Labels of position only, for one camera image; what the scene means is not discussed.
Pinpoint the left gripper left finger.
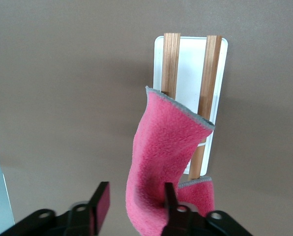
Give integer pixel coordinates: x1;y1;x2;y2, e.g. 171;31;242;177
0;181;111;236

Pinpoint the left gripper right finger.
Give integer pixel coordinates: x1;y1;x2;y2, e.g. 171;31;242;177
161;182;253;236

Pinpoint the pink microfibre cloth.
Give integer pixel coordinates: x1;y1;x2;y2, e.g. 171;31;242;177
125;86;216;236

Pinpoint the white rack base tray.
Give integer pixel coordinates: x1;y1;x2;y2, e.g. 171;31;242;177
152;36;229;177

